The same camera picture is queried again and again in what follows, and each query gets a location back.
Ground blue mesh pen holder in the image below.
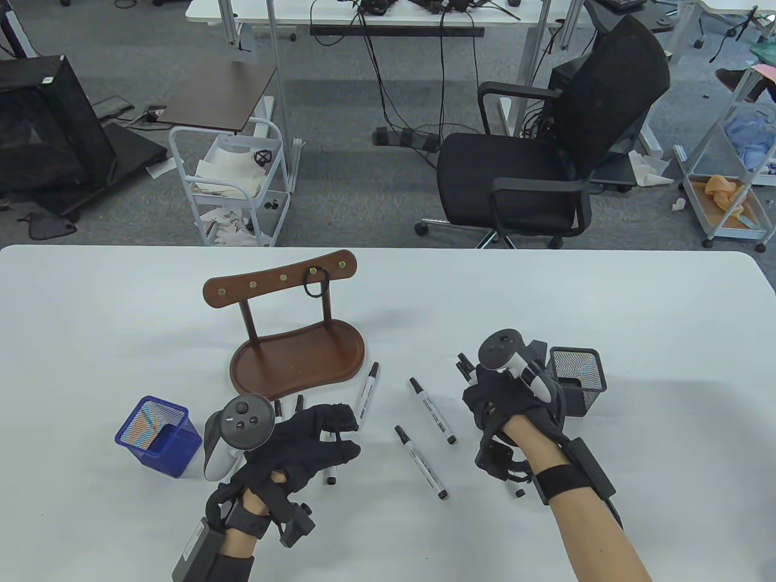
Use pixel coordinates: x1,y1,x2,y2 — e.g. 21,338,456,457
115,395,203,480

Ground black floor power strip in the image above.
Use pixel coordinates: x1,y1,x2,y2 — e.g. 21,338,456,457
371,126,441,153

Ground orange cloth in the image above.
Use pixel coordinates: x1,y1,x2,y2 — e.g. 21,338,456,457
703,175,748,218

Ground black mesh box cabinet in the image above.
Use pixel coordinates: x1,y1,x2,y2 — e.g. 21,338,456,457
0,55,119,196

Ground light blue cloth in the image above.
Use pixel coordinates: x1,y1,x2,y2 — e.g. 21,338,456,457
723,114,776,174

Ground black mesh pen holder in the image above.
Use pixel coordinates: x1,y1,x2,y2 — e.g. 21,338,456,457
546,347,608,418

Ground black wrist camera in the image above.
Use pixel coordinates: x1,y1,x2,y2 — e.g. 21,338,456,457
476,427,534,486
279,500,316,549

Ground brown wooden hook stand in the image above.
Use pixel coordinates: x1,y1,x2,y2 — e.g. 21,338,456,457
202,249,367,402

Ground black mesh office chair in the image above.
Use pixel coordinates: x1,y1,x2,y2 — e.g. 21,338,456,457
415,11,672,250

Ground white office desk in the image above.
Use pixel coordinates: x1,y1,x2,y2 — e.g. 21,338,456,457
184,0,595,139

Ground person's right forearm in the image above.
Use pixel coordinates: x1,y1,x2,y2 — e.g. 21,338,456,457
500,415,652,582

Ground person's left hand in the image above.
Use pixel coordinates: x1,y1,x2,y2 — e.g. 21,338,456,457
230,403,362,495

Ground white rolling cart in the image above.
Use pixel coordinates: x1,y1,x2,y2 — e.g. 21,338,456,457
169,118,293,248
674,64,776,253

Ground brown side table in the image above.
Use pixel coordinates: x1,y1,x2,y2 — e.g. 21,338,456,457
154,59,279,135

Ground white scribbled paper sheets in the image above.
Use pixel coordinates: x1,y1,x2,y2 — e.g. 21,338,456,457
203,206,260,247

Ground black floor platform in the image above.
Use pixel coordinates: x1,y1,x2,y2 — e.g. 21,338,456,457
0,121,169,222

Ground black computer tower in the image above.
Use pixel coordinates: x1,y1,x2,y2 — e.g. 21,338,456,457
548,58,584,92

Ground black wrist strap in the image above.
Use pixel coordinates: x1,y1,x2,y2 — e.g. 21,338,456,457
227,503,270,537
533,464,592,504

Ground silver metal post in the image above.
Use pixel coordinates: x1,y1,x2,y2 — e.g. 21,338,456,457
264,0,302,196

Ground black cable tray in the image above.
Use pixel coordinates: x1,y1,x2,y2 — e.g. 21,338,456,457
309,25,486,38

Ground person's right hand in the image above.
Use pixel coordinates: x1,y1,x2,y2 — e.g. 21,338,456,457
462,364,572,452

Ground black forearm battery box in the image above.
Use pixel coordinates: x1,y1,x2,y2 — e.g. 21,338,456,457
567,438,616,499
172,521,228,582

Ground grey white hand controller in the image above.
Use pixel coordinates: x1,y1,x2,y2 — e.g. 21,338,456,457
203,394,275,483
478,329,556,404

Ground white crumpled paper sheet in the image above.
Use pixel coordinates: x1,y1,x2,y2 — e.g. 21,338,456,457
195,141,270,198

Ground black triangular floor object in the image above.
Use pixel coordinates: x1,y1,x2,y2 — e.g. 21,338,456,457
17,212,78,241

